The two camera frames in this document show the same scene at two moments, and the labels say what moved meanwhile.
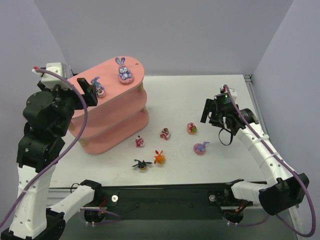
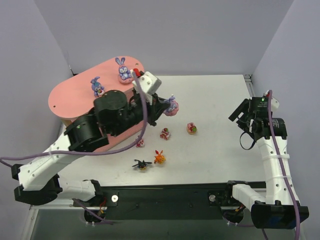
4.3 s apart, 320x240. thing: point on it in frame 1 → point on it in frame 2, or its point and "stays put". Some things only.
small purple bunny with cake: (99, 88) stays put
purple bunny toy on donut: (125, 77) stays put
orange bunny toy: (159, 158) stays put
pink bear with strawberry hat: (139, 141) stays put
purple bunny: (200, 149) → (173, 108)
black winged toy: (141, 165) stays put
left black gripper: (81, 95) → (152, 110)
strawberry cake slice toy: (165, 133) stays put
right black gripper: (211, 113) → (240, 113)
